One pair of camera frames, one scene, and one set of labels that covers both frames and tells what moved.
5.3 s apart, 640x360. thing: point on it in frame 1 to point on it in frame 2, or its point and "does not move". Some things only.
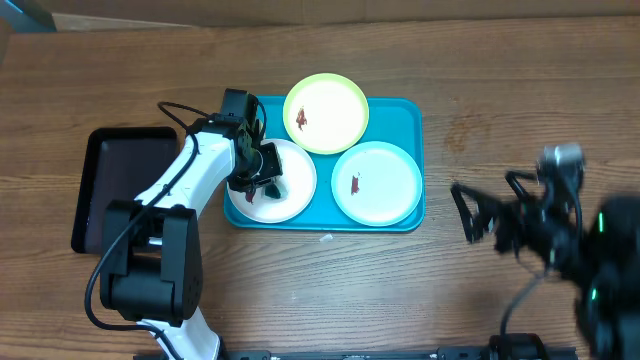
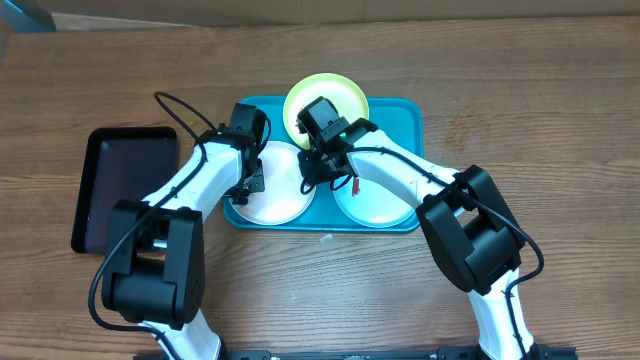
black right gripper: [513, 211] to [309, 161]
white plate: [296, 184] does not move
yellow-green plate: [326, 113] does not move
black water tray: [121, 164] does not move
